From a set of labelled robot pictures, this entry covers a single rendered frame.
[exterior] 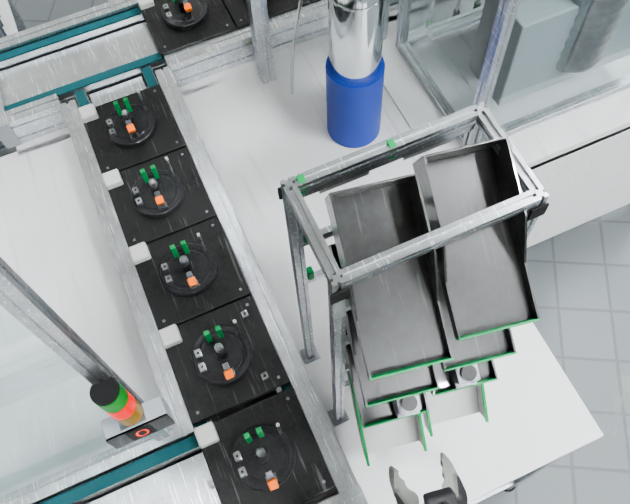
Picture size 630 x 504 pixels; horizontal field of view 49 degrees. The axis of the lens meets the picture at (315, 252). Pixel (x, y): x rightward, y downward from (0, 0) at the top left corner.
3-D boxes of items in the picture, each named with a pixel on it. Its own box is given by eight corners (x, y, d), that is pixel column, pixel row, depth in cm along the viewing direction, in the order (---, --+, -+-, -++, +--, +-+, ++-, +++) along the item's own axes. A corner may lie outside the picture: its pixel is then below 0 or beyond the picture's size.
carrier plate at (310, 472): (336, 487, 151) (336, 486, 149) (233, 536, 147) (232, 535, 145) (292, 389, 161) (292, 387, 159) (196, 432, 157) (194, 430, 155)
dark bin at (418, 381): (436, 386, 120) (448, 393, 113) (364, 405, 119) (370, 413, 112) (398, 229, 121) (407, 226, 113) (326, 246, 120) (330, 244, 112)
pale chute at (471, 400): (481, 411, 154) (488, 421, 149) (424, 425, 153) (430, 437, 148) (465, 296, 145) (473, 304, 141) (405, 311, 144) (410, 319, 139)
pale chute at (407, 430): (421, 439, 151) (427, 450, 147) (363, 454, 150) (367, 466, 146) (401, 324, 142) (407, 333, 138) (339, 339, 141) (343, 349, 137)
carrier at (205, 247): (252, 296, 172) (245, 275, 161) (160, 334, 168) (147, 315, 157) (218, 219, 182) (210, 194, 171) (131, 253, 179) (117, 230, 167)
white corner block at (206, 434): (221, 442, 156) (218, 438, 153) (202, 451, 155) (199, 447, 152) (214, 423, 158) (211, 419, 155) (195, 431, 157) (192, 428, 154)
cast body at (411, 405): (416, 409, 134) (425, 417, 127) (395, 415, 133) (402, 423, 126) (406, 367, 134) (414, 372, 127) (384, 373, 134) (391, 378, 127)
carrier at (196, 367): (290, 383, 162) (286, 367, 151) (193, 426, 158) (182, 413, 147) (252, 297, 172) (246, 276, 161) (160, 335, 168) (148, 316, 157)
